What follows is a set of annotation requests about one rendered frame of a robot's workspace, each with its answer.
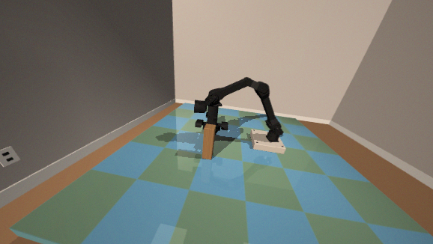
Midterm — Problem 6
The brown wooden post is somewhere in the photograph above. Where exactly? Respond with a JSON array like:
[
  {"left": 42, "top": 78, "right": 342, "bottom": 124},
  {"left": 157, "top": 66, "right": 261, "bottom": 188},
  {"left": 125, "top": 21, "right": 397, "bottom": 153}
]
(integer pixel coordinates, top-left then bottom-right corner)
[{"left": 202, "top": 123, "right": 216, "bottom": 160}]

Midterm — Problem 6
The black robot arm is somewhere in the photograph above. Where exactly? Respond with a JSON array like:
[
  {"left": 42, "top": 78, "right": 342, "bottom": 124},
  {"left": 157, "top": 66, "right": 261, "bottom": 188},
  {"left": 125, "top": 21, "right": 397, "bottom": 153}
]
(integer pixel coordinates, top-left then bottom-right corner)
[{"left": 194, "top": 77, "right": 284, "bottom": 142}]

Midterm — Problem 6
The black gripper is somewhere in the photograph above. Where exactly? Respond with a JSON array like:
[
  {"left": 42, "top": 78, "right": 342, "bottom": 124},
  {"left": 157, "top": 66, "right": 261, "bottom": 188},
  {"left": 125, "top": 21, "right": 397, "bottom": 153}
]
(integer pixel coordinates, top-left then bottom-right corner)
[{"left": 195, "top": 114, "right": 228, "bottom": 135}]

